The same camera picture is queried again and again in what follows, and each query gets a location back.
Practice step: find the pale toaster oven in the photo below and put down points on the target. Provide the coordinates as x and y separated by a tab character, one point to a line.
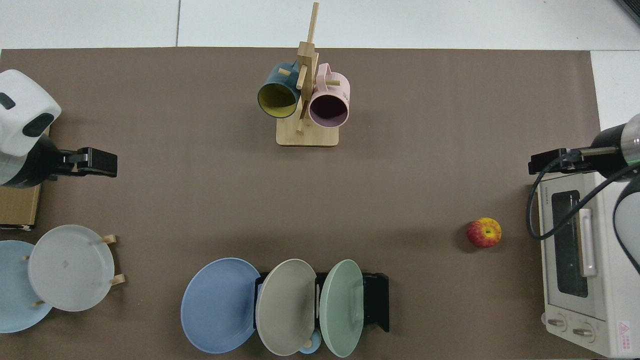
607	280

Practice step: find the small blue round thing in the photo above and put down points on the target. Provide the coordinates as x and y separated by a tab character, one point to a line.
311	347

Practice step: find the beige plate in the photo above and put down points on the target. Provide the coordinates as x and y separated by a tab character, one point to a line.
285	307

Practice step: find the red yellow apple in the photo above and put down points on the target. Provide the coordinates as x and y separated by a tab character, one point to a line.
484	232

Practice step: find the light grey plate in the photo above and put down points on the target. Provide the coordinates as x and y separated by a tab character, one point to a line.
70	267

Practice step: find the pale green plate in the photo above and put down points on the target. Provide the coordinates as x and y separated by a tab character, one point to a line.
341	307

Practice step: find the wooden cup stand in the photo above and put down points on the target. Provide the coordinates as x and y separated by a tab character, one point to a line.
307	136

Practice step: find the light blue plate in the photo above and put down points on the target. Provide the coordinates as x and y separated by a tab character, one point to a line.
15	300

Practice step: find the brown table cloth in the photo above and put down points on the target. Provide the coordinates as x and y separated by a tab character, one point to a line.
400	175

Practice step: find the wooden plate rack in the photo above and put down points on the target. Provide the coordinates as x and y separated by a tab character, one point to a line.
119	280

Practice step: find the dark blue cup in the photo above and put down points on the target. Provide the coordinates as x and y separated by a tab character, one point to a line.
274	80

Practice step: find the pink cup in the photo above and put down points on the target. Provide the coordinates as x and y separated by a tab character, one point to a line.
334	92

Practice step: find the black dish rack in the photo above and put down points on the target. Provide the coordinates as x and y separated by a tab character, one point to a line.
377	300

